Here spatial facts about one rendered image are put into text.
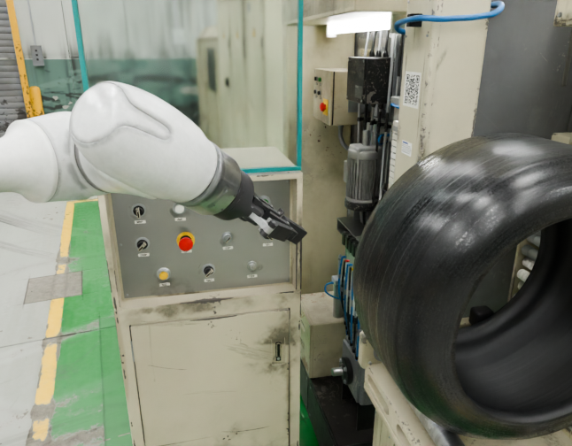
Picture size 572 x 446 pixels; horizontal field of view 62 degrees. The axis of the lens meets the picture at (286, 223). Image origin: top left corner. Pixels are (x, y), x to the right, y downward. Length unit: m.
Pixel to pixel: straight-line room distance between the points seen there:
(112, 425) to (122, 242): 1.22
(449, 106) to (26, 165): 0.82
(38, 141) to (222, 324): 0.98
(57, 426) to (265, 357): 1.25
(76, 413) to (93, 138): 2.15
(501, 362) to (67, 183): 0.99
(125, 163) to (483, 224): 0.51
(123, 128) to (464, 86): 0.79
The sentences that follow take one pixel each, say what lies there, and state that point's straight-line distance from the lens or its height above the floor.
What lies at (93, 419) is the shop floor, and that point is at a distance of 2.53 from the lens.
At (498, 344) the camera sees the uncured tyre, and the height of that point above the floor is 0.95.
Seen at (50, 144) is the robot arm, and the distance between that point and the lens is 0.63.
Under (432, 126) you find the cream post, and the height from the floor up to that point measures 1.44.
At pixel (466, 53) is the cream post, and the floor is 1.59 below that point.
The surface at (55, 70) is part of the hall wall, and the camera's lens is 9.51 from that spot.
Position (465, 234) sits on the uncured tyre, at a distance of 0.76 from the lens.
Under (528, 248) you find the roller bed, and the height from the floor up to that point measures 1.08.
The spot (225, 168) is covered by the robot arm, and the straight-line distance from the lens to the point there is 0.61.
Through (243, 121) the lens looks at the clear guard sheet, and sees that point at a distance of 1.32.
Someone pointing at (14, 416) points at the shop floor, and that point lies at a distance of 2.69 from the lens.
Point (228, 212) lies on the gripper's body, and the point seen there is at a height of 1.39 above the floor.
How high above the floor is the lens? 1.60
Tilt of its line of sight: 20 degrees down
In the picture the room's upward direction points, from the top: straight up
